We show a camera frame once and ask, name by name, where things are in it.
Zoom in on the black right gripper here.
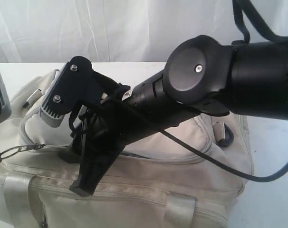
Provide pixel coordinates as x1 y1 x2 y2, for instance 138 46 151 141
69 71 182 197

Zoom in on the metal zipper pull ring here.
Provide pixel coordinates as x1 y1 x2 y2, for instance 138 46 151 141
0 143 46 160

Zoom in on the cream fabric duffel bag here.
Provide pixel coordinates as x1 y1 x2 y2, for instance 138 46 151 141
0 69 247 228

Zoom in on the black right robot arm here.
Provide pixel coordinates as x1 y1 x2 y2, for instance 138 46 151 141
70 36 288 197

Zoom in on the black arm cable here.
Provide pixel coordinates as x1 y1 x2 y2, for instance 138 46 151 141
158 128 288 183

